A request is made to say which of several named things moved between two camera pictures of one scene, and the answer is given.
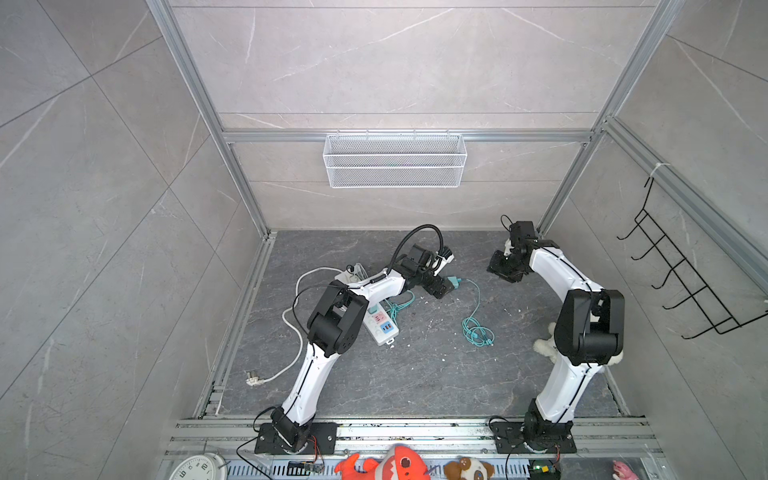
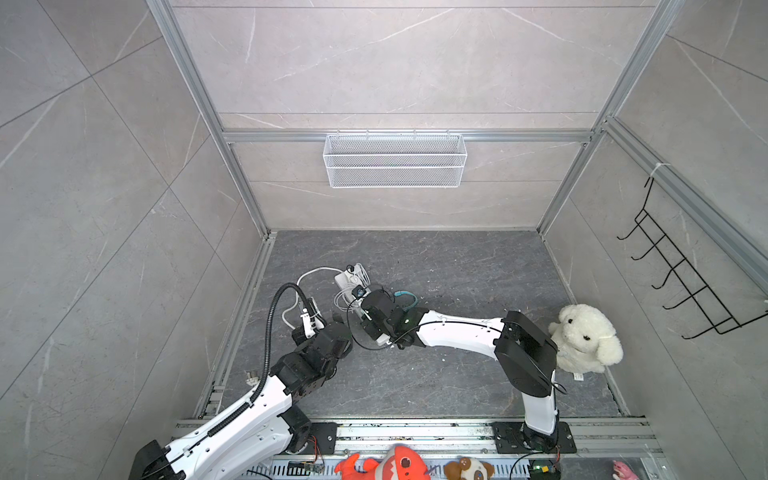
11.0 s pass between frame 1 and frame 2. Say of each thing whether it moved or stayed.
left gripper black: moved
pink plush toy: stayed
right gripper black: moved
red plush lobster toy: stayed
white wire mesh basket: stayed
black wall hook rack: stayed
